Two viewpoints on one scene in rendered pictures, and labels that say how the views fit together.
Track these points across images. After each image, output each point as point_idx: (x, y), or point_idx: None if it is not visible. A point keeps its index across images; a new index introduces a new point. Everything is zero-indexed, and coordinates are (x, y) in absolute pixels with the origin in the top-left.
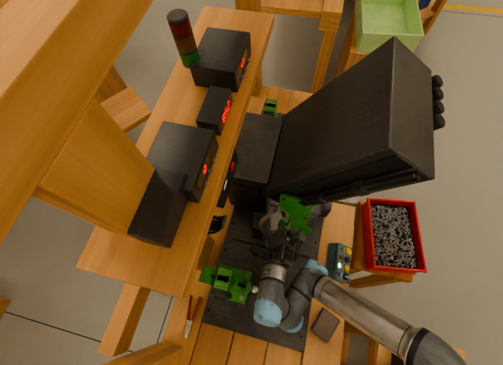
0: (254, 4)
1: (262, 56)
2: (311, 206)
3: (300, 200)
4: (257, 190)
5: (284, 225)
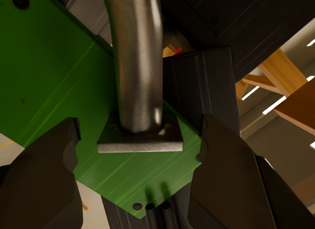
0: (265, 66)
1: (308, 129)
2: (127, 209)
3: (165, 195)
4: (220, 4)
5: (12, 31)
